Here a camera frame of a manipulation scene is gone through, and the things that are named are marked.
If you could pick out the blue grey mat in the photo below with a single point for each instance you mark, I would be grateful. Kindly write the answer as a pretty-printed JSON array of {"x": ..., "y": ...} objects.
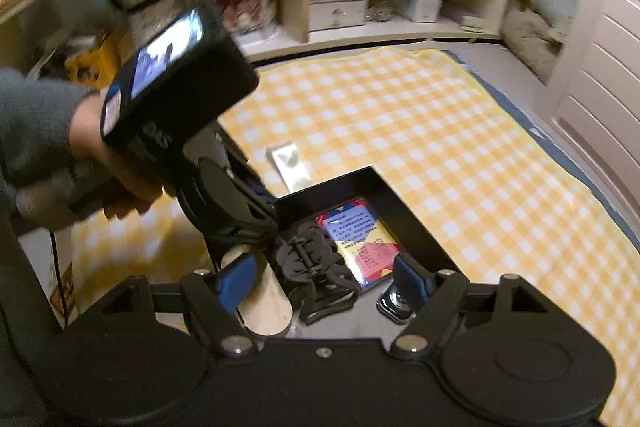
[{"x": 530, "y": 122}]

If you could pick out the grey pillow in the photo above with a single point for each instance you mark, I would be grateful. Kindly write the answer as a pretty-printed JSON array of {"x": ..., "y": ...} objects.
[{"x": 552, "y": 4}]

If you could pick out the small grey ornament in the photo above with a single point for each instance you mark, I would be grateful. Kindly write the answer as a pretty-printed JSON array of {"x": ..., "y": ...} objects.
[{"x": 381, "y": 13}]

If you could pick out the black smartwatch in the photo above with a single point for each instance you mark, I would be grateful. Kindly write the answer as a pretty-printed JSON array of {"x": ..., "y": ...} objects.
[{"x": 395, "y": 307}]

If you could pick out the small silver white packet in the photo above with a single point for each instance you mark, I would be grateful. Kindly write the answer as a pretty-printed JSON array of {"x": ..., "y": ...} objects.
[{"x": 289, "y": 167}]

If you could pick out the black cardboard box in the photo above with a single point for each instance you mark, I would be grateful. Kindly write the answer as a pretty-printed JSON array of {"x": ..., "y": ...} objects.
[{"x": 415, "y": 227}]

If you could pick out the person's left forearm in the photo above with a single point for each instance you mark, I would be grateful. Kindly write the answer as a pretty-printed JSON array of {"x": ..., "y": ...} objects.
[{"x": 35, "y": 122}]

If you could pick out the person's left hand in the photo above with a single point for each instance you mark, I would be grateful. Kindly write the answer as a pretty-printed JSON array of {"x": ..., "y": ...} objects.
[{"x": 87, "y": 132}]

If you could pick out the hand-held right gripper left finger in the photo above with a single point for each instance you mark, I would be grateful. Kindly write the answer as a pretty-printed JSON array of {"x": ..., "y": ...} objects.
[{"x": 237, "y": 279}]

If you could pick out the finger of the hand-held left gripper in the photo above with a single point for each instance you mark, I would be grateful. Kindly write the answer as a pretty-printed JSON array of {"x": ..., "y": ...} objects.
[
  {"x": 259, "y": 199},
  {"x": 240, "y": 238}
]

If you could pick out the pink plastic board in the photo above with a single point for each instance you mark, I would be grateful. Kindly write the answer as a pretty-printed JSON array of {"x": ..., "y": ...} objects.
[{"x": 610, "y": 72}]

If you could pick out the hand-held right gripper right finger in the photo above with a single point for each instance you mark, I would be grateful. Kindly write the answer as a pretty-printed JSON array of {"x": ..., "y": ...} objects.
[{"x": 412, "y": 279}]

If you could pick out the beige fluffy blanket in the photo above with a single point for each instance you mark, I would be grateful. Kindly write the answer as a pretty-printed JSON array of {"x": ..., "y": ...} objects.
[{"x": 530, "y": 42}]

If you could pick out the red blue card box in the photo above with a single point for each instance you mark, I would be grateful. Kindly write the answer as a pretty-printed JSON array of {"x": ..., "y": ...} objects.
[{"x": 360, "y": 242}]

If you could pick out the light wooden block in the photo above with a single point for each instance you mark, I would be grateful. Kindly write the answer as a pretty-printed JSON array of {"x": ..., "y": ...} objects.
[{"x": 267, "y": 307}]

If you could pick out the small white drawer box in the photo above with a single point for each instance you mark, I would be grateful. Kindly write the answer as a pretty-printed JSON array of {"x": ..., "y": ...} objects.
[{"x": 337, "y": 14}]

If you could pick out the yellow cardboard box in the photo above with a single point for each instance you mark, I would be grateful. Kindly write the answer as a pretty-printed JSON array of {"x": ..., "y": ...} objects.
[{"x": 92, "y": 62}]

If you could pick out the yellow checked blanket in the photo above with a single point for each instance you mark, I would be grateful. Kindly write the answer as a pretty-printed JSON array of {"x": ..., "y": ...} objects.
[{"x": 400, "y": 117}]

